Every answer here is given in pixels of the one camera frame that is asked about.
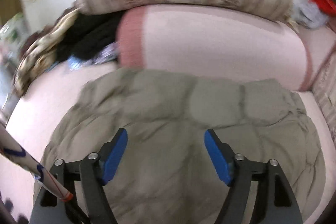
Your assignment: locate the pink cylindrical bolster cushion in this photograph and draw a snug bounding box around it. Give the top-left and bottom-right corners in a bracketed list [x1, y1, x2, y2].
[117, 5, 311, 91]

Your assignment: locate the beige brown patterned blanket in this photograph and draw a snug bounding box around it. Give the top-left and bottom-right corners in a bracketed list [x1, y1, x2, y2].
[13, 9, 79, 97]

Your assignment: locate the grey blue cloth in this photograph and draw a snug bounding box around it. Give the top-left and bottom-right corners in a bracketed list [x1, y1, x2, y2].
[293, 2, 329, 30]

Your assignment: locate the black garment pile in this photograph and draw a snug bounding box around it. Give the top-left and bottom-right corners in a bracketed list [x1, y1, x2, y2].
[56, 10, 125, 62]

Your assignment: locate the red cloth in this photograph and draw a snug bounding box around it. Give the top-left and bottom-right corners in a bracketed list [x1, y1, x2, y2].
[310, 0, 336, 17]

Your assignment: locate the striped floral side cushion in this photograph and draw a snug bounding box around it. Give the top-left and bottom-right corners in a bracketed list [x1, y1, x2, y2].
[312, 52, 336, 143]

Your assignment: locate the olive green quilted hooded coat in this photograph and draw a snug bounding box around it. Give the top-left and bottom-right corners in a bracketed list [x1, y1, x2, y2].
[42, 68, 325, 223]

